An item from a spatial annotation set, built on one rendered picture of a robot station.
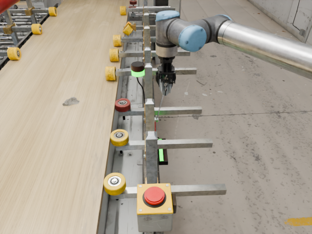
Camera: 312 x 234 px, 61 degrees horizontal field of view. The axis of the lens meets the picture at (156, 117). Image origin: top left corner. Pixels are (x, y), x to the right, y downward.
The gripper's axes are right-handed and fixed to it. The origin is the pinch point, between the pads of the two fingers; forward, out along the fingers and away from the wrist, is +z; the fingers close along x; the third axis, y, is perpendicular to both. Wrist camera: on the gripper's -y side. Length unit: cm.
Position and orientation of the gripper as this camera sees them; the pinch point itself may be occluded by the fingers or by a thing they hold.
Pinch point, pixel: (165, 92)
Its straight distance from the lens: 124.0
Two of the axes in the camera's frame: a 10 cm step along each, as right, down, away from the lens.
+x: 10.0, -0.3, 0.3
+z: 0.0, 7.9, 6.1
